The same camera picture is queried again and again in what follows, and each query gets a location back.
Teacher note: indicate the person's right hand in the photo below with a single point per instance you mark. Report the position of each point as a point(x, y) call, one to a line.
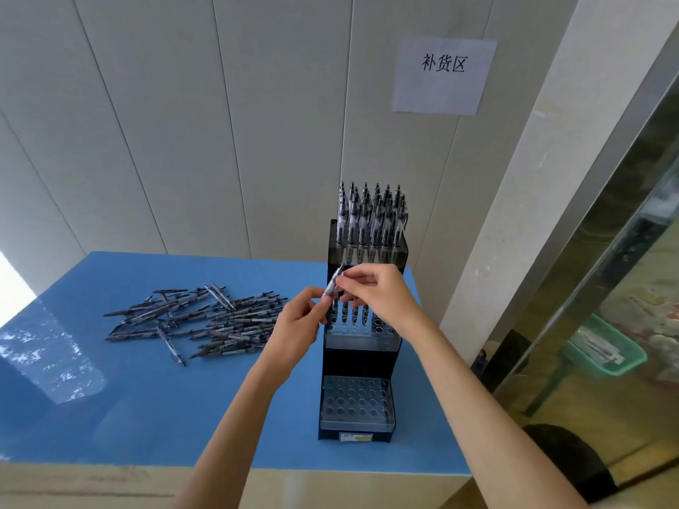
point(387, 296)

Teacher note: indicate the dark framed glass door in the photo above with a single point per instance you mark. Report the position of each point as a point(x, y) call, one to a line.
point(10, 291)

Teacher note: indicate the black tiered pen display stand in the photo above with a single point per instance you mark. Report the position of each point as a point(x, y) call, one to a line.
point(361, 360)

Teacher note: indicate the green plastic basket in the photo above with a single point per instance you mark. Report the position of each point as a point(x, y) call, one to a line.
point(636, 360)

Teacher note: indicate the pile of black pens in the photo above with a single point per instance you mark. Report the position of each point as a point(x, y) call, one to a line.
point(238, 323)

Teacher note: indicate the steel framed glass partition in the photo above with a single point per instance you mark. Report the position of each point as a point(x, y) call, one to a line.
point(610, 233)

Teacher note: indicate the person's left forearm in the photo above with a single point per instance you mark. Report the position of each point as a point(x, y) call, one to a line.
point(228, 445)

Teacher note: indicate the blue table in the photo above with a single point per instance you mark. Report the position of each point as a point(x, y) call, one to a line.
point(159, 418)

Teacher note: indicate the black round object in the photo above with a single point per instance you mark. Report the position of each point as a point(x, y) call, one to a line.
point(570, 463)

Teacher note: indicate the person's right forearm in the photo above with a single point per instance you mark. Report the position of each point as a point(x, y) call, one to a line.
point(498, 418)

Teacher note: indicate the row of black pens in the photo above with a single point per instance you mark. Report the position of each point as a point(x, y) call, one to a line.
point(366, 222)

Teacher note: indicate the person's left hand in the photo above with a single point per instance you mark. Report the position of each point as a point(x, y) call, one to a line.
point(292, 333)

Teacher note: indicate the white paper sign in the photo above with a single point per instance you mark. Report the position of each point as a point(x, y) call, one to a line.
point(440, 95)

